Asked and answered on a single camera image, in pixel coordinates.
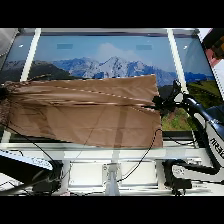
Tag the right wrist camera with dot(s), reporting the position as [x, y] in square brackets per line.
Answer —
[176, 89]

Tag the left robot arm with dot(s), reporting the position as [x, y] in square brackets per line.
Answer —
[20, 168]

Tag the silver frame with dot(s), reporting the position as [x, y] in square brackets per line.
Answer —
[133, 155]

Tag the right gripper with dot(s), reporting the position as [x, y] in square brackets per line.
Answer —
[164, 103]

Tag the tan pants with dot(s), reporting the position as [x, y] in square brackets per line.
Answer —
[86, 116]

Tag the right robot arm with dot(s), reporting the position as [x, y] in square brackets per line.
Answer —
[213, 123]

